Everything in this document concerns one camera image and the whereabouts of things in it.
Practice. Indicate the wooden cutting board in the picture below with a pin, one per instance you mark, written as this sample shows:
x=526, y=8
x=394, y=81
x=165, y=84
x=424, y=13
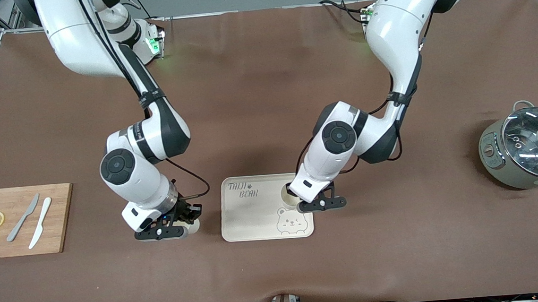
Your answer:
x=60, y=217

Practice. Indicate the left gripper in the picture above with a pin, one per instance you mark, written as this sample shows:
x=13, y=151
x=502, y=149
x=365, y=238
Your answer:
x=288, y=193

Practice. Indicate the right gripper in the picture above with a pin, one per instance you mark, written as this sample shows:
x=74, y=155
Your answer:
x=185, y=209

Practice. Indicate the white plastic cup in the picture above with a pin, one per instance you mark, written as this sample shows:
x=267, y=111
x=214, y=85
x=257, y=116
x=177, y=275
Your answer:
x=194, y=228
x=286, y=201

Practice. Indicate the grey plastic knife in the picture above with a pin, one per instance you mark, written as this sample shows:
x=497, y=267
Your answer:
x=20, y=223

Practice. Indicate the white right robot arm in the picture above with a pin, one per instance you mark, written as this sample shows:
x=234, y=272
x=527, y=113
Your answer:
x=76, y=41

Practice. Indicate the white plastic knife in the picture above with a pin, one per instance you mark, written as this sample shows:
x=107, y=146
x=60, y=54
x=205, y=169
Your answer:
x=39, y=224

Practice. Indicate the grey-green electric pot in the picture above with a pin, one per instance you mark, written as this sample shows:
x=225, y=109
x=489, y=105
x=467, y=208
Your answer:
x=502, y=168

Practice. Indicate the glass pot lid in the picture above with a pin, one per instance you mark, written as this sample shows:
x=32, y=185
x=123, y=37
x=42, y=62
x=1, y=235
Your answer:
x=528, y=133

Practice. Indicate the cream bear print tray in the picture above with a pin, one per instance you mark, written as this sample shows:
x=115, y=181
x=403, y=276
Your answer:
x=255, y=218

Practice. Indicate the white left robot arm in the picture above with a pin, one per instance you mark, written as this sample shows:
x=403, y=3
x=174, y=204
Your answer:
x=397, y=19

